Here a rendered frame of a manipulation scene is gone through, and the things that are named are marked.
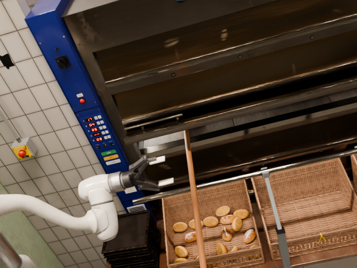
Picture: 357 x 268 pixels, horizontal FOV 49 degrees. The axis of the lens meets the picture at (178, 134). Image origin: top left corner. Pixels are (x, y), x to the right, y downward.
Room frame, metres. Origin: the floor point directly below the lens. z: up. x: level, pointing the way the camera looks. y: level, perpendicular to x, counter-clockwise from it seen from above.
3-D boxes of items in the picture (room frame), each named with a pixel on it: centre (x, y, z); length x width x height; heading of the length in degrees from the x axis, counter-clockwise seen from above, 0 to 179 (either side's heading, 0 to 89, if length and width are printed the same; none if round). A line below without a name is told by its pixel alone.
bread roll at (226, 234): (1.60, -0.08, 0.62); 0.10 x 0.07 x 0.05; 178
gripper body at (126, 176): (1.36, 0.26, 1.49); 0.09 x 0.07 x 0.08; 81
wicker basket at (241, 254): (1.61, 0.00, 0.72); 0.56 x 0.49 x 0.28; 81
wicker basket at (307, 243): (1.52, -0.58, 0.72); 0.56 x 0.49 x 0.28; 81
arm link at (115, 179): (1.37, 0.33, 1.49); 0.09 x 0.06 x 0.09; 171
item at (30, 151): (1.97, 0.88, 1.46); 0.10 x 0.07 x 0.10; 81
